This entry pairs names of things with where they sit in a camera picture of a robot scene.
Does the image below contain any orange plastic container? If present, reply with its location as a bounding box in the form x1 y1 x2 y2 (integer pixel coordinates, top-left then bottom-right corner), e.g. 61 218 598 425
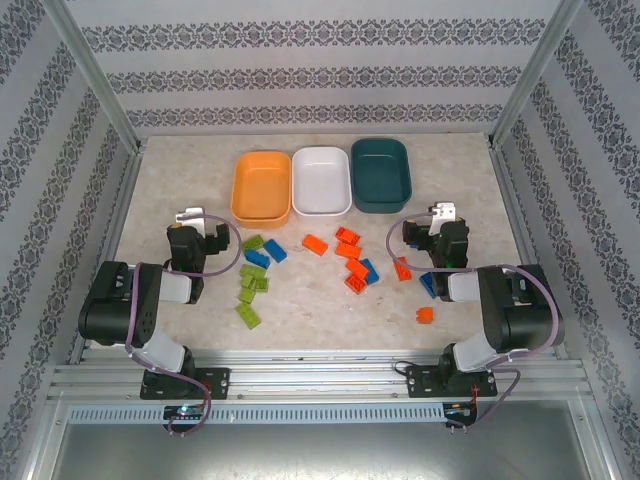
229 150 293 230

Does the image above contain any teal plastic container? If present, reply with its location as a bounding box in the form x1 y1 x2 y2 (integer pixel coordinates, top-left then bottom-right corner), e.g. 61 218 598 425
350 137 414 215

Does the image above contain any white plastic container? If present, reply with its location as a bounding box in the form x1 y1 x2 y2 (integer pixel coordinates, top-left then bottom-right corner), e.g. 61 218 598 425
291 146 353 217

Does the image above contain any left controller board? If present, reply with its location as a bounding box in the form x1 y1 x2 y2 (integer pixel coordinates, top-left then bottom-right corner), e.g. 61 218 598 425
163 404 206 420

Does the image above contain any grey metal sheet panel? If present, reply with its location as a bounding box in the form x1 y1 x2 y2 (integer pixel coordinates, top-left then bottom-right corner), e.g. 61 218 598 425
49 399 616 480

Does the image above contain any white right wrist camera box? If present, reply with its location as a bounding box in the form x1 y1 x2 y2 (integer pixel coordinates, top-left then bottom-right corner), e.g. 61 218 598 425
428 201 459 236

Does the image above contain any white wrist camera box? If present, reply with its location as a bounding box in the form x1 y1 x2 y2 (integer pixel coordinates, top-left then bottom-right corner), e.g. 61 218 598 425
174 206 206 234
428 201 459 236

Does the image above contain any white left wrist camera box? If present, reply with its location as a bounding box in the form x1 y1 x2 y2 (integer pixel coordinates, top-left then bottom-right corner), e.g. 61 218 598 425
174 206 206 234

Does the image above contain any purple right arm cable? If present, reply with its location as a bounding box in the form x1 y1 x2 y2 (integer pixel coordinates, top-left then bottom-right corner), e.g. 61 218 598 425
387 212 566 431

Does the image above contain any aluminium table side rail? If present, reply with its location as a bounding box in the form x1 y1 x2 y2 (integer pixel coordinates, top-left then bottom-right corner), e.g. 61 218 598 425
489 142 569 359
69 142 146 364

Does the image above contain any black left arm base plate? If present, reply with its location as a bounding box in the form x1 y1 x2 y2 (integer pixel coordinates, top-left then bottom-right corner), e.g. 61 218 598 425
139 367 232 401

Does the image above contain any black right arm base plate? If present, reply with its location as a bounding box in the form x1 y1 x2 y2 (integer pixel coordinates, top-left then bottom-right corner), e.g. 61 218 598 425
405 363 499 400

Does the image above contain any aluminium mounting rail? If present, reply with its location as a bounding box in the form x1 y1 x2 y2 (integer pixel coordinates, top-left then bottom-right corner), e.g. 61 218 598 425
47 347 594 401

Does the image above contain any aluminium frame post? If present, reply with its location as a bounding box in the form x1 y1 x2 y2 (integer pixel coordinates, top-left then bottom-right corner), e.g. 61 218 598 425
487 0 584 146
42 0 146 151

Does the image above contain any slotted grey cable duct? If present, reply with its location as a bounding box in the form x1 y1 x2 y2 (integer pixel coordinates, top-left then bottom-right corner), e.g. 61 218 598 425
67 402 446 425

